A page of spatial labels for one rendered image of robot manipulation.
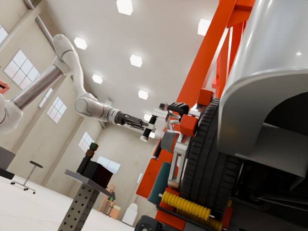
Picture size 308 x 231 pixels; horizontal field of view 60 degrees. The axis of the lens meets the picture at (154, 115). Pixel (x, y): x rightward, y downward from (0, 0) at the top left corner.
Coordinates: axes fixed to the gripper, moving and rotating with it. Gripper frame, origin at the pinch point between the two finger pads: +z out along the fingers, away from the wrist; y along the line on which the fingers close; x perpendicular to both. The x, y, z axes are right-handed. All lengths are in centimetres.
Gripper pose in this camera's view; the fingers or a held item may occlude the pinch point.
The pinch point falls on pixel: (149, 127)
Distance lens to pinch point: 152.3
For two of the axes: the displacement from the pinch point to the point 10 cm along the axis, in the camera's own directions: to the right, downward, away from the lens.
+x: 3.9, -8.4, 3.7
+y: -1.8, -4.6, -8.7
